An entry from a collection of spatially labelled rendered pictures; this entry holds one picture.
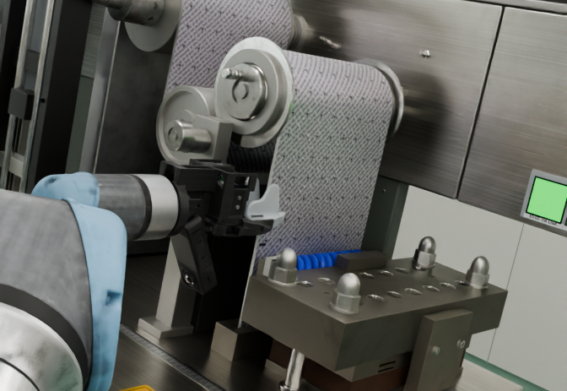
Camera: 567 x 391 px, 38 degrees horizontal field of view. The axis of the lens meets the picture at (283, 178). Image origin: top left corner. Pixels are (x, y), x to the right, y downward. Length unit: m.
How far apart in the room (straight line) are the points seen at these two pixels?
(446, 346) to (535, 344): 2.73
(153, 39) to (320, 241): 0.40
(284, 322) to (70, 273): 0.56
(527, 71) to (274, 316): 0.51
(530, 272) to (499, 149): 2.60
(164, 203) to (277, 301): 0.20
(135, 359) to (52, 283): 0.61
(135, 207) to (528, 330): 3.10
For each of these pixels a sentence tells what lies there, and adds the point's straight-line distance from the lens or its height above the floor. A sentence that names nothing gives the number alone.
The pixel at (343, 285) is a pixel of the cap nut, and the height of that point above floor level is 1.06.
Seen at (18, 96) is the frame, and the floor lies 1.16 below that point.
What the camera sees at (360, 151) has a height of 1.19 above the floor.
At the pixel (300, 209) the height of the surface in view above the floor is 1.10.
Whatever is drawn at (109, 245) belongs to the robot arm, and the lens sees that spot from 0.49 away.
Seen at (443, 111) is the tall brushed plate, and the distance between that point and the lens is 1.30.
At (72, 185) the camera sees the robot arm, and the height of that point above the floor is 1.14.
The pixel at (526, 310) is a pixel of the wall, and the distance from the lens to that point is 3.85.
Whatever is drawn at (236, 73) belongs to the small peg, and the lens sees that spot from 1.08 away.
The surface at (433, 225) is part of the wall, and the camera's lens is 4.05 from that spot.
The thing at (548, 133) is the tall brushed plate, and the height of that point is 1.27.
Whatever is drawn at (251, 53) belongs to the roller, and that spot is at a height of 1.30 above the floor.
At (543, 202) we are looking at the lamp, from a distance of 1.21.
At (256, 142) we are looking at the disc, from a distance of 1.09.
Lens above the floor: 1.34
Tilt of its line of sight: 10 degrees down
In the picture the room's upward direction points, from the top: 12 degrees clockwise
